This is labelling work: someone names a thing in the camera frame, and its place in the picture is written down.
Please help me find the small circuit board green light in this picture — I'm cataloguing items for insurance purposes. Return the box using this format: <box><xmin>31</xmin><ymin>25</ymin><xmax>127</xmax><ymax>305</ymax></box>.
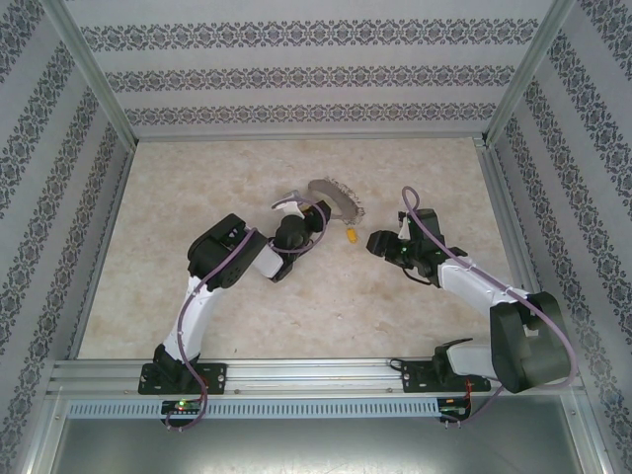
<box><xmin>161</xmin><ymin>398</ymin><xmax>204</xmax><ymax>417</ymax></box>

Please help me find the grey sheet metal shelf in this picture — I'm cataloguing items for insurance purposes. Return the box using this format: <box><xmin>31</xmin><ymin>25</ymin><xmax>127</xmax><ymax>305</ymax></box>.
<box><xmin>46</xmin><ymin>417</ymin><xmax>608</xmax><ymax>474</ymax></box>

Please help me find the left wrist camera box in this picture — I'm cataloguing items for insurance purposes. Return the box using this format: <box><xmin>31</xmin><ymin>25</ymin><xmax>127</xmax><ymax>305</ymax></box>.
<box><xmin>271</xmin><ymin>190</ymin><xmax>310</xmax><ymax>221</ymax></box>

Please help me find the aluminium floor rail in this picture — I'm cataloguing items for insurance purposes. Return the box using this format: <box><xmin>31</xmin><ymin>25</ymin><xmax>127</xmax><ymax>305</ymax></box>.
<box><xmin>66</xmin><ymin>140</ymin><xmax>138</xmax><ymax>361</ymax></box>
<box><xmin>473</xmin><ymin>137</ymin><xmax>562</xmax><ymax>356</ymax></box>
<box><xmin>133</xmin><ymin>131</ymin><xmax>488</xmax><ymax>145</ymax></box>

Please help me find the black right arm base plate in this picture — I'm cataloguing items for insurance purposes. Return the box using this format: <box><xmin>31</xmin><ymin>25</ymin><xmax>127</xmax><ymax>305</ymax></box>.
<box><xmin>400</xmin><ymin>359</ymin><xmax>493</xmax><ymax>395</ymax></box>

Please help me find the aluminium mounting rail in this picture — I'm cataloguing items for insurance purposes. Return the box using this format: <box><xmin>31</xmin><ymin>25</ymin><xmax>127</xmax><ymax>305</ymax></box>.
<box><xmin>46</xmin><ymin>358</ymin><xmax>582</xmax><ymax>396</ymax></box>

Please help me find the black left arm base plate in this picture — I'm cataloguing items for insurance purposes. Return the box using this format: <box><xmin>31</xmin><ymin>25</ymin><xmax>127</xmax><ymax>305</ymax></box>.
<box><xmin>137</xmin><ymin>362</ymin><xmax>228</xmax><ymax>396</ymax></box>

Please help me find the grey slotted cable duct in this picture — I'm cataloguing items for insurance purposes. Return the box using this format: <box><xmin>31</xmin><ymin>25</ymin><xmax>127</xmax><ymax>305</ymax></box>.
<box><xmin>66</xmin><ymin>397</ymin><xmax>441</xmax><ymax>420</ymax></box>

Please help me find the aluminium frame post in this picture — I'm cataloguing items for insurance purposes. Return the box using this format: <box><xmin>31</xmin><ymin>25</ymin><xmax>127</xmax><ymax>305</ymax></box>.
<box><xmin>39</xmin><ymin>0</ymin><xmax>139</xmax><ymax>149</ymax></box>
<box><xmin>481</xmin><ymin>0</ymin><xmax>579</xmax><ymax>149</ymax></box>

